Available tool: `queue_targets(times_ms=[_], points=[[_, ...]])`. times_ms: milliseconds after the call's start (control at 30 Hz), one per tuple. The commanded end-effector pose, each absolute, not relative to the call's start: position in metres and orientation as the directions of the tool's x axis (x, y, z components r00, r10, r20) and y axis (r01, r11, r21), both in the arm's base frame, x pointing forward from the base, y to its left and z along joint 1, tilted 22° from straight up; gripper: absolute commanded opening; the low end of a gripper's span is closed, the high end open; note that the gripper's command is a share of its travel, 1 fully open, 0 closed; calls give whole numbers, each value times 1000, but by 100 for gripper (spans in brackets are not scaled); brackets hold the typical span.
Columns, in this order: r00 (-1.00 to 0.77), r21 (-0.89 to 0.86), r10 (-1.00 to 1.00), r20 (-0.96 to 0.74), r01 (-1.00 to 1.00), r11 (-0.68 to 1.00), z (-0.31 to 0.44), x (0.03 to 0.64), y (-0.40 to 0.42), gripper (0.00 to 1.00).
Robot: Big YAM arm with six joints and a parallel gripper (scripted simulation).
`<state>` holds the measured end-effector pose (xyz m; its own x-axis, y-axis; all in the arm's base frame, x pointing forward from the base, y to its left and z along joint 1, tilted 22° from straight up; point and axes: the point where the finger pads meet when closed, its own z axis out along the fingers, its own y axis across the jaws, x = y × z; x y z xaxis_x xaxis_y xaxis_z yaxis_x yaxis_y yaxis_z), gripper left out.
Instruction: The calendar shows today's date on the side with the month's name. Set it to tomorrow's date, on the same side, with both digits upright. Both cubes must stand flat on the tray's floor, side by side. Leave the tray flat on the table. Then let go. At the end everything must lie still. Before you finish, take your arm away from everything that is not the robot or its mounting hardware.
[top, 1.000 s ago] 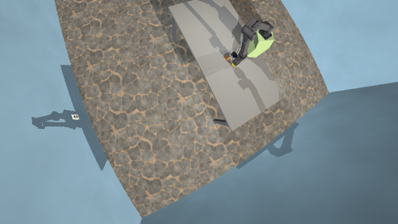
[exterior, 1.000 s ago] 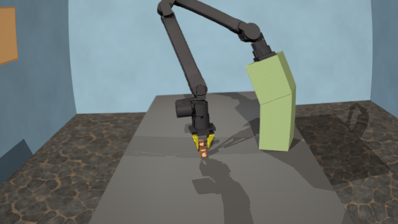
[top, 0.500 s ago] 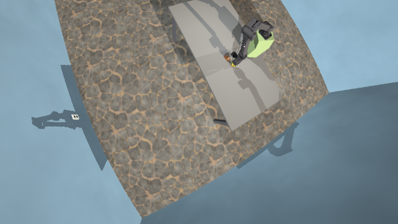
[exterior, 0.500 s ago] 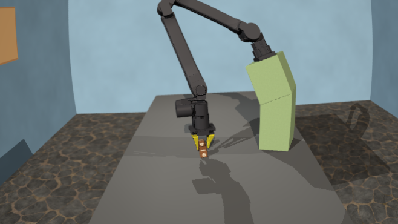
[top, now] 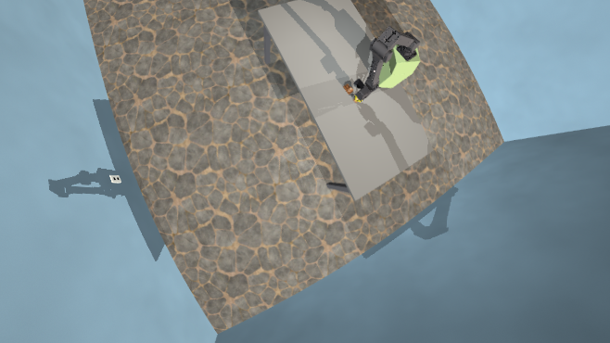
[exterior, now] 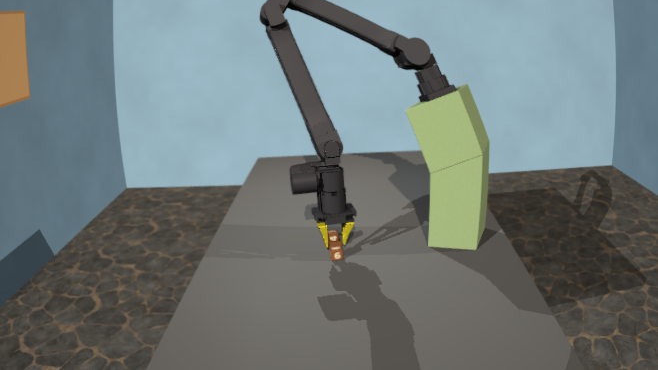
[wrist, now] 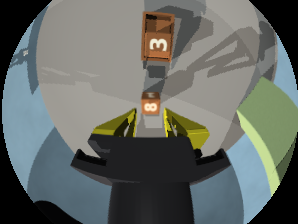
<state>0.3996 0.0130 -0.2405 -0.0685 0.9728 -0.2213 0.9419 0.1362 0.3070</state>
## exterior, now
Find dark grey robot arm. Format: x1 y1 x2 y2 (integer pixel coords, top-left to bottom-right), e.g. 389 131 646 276
260 0 456 211

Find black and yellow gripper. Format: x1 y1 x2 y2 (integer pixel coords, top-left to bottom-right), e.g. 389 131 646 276
311 189 356 247

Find brown cube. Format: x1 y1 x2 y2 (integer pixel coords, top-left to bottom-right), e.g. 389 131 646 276
329 246 343 261
327 229 339 242

